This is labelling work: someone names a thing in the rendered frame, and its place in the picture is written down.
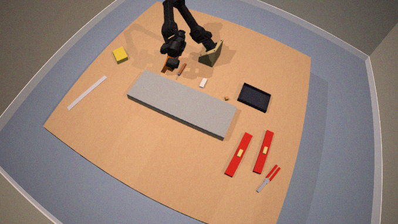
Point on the light grey flat bar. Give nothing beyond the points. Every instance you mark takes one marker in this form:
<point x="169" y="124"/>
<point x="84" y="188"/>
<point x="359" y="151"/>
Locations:
<point x="86" y="92"/>

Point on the grey panel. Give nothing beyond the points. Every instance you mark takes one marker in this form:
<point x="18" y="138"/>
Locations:
<point x="183" y="104"/>

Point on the red flat slab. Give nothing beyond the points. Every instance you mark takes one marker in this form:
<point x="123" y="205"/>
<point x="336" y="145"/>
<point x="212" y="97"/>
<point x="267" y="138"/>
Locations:
<point x="234" y="163"/>
<point x="263" y="152"/>

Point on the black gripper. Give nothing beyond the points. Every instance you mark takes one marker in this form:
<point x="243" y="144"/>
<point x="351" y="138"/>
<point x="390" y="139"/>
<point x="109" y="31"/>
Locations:
<point x="174" y="62"/>

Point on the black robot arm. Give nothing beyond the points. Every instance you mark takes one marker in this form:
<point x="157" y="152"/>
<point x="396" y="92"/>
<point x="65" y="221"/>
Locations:
<point x="173" y="45"/>

